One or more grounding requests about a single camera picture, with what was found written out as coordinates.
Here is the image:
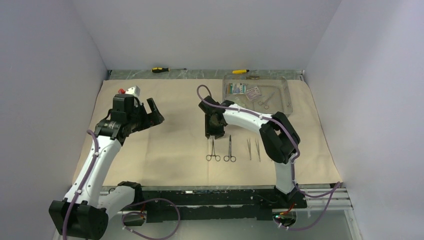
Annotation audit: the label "steel hemostat clamp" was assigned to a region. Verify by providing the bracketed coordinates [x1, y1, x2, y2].
[205, 136, 221, 162]

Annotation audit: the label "steel tweezers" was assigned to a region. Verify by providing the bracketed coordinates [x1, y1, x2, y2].
[246, 138, 252, 161]
[255, 138, 262, 162]

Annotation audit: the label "beige surgical wrap cloth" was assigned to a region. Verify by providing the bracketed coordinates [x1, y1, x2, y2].
[89, 79, 342, 186]

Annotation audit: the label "pink suture packet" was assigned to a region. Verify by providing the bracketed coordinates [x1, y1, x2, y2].
[245, 86, 262, 101]

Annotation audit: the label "steel surgical scissors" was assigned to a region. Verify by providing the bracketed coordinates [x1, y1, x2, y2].
[257, 91, 276, 110]

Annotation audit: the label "wire mesh instrument tray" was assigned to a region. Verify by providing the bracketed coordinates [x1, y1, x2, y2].
[222, 74, 293, 116]

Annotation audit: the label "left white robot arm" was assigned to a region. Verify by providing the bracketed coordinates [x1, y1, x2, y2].
[48, 93, 165, 240]

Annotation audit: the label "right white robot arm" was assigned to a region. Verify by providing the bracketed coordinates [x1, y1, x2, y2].
[198, 95, 301, 208]

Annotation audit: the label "steel forceps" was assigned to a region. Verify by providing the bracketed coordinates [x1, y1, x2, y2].
[223, 135, 237, 163]

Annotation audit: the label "green suture packet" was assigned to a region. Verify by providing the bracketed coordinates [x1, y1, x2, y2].
[225, 82, 247, 95]

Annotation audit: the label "yellow black screwdriver left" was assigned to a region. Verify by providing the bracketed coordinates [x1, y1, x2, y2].
[151, 67, 187, 74]

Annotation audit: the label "black yellow short screwdriver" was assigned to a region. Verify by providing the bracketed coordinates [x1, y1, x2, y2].
[245, 75, 260, 80]

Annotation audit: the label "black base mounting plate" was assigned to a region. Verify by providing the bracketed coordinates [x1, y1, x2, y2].
[123, 186, 308, 223]

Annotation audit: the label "right side aluminium rail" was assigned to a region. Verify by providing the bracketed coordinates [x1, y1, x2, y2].
[295, 70, 305, 82]

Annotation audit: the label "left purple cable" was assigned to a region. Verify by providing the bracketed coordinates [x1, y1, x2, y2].
[61, 129, 181, 240]

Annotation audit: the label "aluminium rail frame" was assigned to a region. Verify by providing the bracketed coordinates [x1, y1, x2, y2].
[52, 188, 354, 240]

